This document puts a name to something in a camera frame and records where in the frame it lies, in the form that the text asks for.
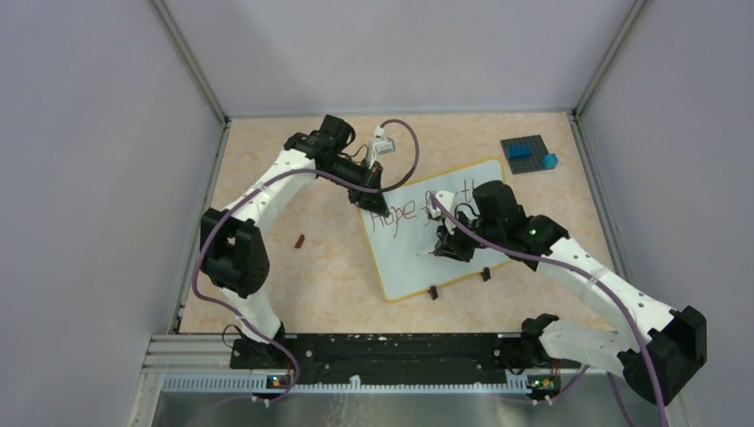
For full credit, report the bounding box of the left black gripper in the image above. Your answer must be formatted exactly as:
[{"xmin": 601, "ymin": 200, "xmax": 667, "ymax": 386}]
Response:
[{"xmin": 320, "ymin": 157, "xmax": 389, "ymax": 217}]

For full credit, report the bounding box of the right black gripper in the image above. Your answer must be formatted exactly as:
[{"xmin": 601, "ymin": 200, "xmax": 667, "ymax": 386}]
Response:
[{"xmin": 434, "ymin": 208, "xmax": 503, "ymax": 262}]

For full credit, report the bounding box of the yellow framed whiteboard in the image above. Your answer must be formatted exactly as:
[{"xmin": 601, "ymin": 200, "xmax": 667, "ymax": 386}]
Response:
[{"xmin": 359, "ymin": 157, "xmax": 508, "ymax": 302}]

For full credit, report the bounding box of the red marker cap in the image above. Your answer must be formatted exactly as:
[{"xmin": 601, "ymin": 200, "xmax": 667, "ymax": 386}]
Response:
[{"xmin": 294, "ymin": 234, "xmax": 305, "ymax": 249}]

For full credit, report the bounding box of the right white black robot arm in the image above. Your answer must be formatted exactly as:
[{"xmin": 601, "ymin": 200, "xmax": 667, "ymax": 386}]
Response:
[{"xmin": 426, "ymin": 181, "xmax": 708, "ymax": 407}]

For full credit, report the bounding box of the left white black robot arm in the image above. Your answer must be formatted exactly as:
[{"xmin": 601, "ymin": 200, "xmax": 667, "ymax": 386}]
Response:
[{"xmin": 199, "ymin": 115, "xmax": 395, "ymax": 368}]

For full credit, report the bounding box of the blue lego brick on plate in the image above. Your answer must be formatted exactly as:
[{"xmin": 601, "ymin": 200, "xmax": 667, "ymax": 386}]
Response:
[{"xmin": 506, "ymin": 144, "xmax": 533, "ymax": 160}]

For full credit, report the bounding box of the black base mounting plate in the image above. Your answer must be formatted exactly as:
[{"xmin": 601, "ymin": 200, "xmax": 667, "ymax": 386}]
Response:
[{"xmin": 229, "ymin": 333, "xmax": 579, "ymax": 385}]

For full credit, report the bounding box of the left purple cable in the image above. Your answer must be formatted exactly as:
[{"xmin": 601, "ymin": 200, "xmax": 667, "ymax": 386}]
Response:
[{"xmin": 191, "ymin": 118, "xmax": 421, "ymax": 407}]

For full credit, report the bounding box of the purple cable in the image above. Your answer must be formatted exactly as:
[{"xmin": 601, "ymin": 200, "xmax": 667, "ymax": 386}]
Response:
[
  {"xmin": 191, "ymin": 118, "xmax": 421, "ymax": 407},
  {"xmin": 429, "ymin": 194, "xmax": 673, "ymax": 427}
]

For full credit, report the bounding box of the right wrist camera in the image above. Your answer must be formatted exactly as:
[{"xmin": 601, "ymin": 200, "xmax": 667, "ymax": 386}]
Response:
[{"xmin": 425, "ymin": 190, "xmax": 457, "ymax": 235}]

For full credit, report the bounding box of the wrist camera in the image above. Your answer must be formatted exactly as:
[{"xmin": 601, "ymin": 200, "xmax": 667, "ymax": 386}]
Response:
[
  {"xmin": 425, "ymin": 190, "xmax": 457, "ymax": 235},
  {"xmin": 365, "ymin": 125, "xmax": 396, "ymax": 167}
]

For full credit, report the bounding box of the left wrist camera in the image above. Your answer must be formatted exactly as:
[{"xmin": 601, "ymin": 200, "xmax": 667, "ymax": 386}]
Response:
[{"xmin": 365, "ymin": 125, "xmax": 396, "ymax": 167}]

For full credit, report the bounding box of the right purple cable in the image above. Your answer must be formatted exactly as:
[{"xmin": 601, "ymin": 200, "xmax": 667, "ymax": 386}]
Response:
[{"xmin": 429, "ymin": 194, "xmax": 673, "ymax": 427}]

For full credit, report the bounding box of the white cable duct rail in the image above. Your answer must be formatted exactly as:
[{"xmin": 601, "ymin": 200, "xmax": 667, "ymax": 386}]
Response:
[{"xmin": 161, "ymin": 374, "xmax": 531, "ymax": 394}]

